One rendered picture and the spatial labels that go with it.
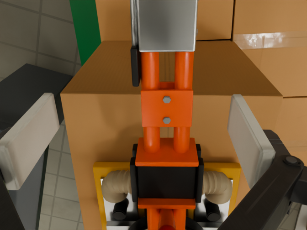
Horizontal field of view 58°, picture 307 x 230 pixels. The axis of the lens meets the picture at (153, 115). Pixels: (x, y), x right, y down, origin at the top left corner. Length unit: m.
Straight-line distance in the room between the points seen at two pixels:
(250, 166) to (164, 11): 0.19
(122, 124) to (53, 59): 1.08
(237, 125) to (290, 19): 0.76
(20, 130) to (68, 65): 1.39
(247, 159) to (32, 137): 0.13
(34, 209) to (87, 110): 0.59
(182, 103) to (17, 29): 1.34
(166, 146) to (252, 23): 0.59
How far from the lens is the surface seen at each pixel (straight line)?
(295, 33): 0.95
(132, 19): 0.32
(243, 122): 0.18
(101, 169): 0.56
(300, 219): 2.30
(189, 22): 0.30
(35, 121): 0.19
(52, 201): 2.16
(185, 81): 0.33
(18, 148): 0.17
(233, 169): 0.56
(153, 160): 0.36
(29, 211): 1.07
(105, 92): 0.51
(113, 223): 0.63
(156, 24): 0.30
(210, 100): 0.51
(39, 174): 0.93
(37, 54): 1.59
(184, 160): 0.36
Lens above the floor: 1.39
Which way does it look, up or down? 61 degrees down
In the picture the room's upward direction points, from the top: 176 degrees counter-clockwise
